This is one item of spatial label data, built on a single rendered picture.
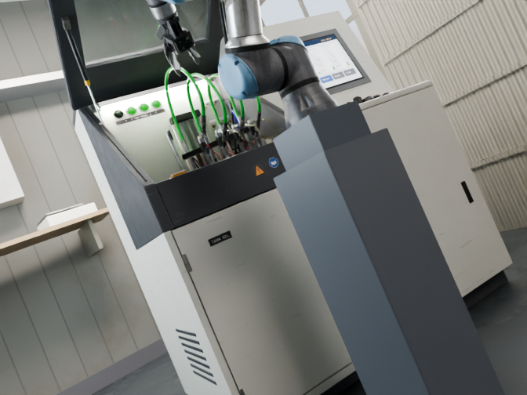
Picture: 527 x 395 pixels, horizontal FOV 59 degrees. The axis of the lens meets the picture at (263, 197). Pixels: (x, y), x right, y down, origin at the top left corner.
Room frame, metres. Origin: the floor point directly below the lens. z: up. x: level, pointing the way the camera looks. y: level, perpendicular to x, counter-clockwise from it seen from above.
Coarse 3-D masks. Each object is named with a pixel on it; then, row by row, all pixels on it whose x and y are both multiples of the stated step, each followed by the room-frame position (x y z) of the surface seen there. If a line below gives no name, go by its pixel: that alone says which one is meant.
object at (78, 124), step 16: (80, 128) 2.12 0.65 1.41; (96, 160) 2.05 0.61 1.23; (96, 176) 2.21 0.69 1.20; (112, 208) 2.16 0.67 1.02; (128, 240) 2.10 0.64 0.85; (144, 272) 2.04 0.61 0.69; (144, 288) 2.19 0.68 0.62; (160, 320) 2.13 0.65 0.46; (176, 352) 2.07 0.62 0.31; (176, 368) 2.22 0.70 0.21; (192, 384) 2.02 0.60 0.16
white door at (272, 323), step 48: (192, 240) 1.53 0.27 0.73; (240, 240) 1.60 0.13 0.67; (288, 240) 1.67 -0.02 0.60; (240, 288) 1.57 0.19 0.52; (288, 288) 1.64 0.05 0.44; (240, 336) 1.54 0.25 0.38; (288, 336) 1.61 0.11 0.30; (336, 336) 1.69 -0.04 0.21; (240, 384) 1.51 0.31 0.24; (288, 384) 1.58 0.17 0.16
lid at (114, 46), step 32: (64, 0) 1.64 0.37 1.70; (96, 0) 1.72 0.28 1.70; (128, 0) 1.79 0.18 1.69; (64, 32) 1.72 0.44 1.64; (96, 32) 1.81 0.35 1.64; (128, 32) 1.89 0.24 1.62; (192, 32) 2.07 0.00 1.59; (64, 64) 1.82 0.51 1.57; (96, 64) 1.91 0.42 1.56; (128, 64) 1.98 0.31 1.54; (160, 64) 2.08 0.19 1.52; (192, 64) 2.18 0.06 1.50; (96, 96) 2.01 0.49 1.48
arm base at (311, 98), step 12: (300, 84) 1.21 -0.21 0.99; (312, 84) 1.22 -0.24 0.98; (288, 96) 1.23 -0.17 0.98; (300, 96) 1.21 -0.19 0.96; (312, 96) 1.20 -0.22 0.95; (324, 96) 1.21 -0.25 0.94; (288, 108) 1.23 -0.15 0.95; (300, 108) 1.21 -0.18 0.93; (312, 108) 1.19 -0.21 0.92; (324, 108) 1.20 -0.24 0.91; (288, 120) 1.24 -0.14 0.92; (300, 120) 1.21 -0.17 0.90
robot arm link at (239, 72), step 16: (224, 0) 1.11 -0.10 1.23; (240, 0) 1.09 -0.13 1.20; (256, 0) 1.11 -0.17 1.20; (240, 16) 1.10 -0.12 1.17; (256, 16) 1.11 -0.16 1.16; (240, 32) 1.11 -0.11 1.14; (256, 32) 1.12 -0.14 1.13; (224, 48) 1.15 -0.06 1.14; (240, 48) 1.11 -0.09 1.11; (256, 48) 1.12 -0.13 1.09; (224, 64) 1.15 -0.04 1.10; (240, 64) 1.11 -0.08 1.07; (256, 64) 1.13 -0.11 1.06; (272, 64) 1.16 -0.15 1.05; (224, 80) 1.18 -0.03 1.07; (240, 80) 1.13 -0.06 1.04; (256, 80) 1.14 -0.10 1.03; (272, 80) 1.17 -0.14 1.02; (240, 96) 1.16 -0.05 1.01
